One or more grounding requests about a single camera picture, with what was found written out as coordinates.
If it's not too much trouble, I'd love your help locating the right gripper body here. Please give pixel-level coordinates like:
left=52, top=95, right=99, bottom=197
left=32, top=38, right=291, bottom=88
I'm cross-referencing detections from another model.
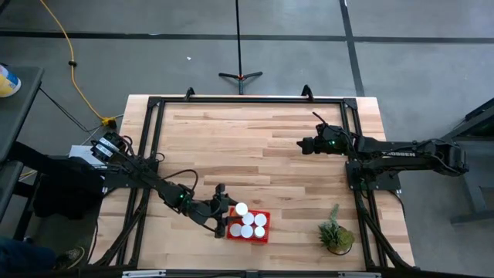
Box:
left=315, top=124, right=347, bottom=157

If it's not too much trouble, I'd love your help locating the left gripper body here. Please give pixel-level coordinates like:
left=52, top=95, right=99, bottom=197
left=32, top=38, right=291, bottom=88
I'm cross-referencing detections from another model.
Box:
left=195, top=198, right=228, bottom=229

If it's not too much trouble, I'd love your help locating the red slotted plastic basket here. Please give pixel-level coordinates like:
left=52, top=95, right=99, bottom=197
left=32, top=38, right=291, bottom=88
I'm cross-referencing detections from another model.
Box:
left=225, top=206, right=272, bottom=244

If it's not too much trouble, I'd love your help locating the green potted plant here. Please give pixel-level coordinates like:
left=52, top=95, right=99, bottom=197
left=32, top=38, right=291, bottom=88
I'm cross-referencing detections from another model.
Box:
left=318, top=203, right=356, bottom=256

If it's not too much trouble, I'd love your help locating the black tripod stand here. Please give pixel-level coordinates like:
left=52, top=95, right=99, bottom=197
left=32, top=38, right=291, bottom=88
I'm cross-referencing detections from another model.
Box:
left=218, top=0, right=264, bottom=96

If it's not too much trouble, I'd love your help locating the white flat box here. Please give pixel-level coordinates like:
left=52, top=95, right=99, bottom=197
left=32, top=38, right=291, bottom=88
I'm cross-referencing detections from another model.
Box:
left=69, top=144, right=106, bottom=168

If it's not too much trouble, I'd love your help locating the black bag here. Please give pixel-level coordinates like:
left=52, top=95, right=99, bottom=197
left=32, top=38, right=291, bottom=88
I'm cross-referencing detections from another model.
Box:
left=32, top=156, right=106, bottom=222

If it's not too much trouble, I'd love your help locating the person's shoe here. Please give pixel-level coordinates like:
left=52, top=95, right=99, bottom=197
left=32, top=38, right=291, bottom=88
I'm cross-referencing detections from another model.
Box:
left=53, top=246, right=86, bottom=270

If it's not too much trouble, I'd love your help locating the dark metal cart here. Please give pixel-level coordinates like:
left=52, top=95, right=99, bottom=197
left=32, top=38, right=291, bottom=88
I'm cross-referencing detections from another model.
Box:
left=439, top=98, right=494, bottom=229

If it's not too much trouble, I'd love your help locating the person's leg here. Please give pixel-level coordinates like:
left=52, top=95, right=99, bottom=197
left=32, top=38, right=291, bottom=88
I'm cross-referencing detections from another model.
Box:
left=0, top=236, right=57, bottom=277

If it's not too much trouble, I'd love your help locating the dark side table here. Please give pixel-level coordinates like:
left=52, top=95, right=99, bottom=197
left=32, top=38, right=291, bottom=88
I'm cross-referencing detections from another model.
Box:
left=0, top=65, right=46, bottom=240

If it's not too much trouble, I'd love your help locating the yellow blue wipes container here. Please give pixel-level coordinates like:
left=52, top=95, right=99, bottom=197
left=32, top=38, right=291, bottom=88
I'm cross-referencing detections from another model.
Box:
left=0, top=64, right=22, bottom=99

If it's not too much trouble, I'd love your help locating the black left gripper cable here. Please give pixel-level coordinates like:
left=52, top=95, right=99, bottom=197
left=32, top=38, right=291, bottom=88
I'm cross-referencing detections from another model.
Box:
left=161, top=168, right=200, bottom=192

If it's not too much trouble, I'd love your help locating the black metal table frame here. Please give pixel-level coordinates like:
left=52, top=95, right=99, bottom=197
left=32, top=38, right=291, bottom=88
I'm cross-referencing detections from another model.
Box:
left=90, top=83, right=417, bottom=273

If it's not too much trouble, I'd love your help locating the black floor cable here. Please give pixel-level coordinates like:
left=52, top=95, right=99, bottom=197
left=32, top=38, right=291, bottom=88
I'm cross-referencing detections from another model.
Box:
left=38, top=87, right=117, bottom=144

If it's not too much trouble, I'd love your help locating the yellow extension cable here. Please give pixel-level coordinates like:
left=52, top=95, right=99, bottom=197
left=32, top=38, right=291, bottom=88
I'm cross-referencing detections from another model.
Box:
left=38, top=0, right=117, bottom=131

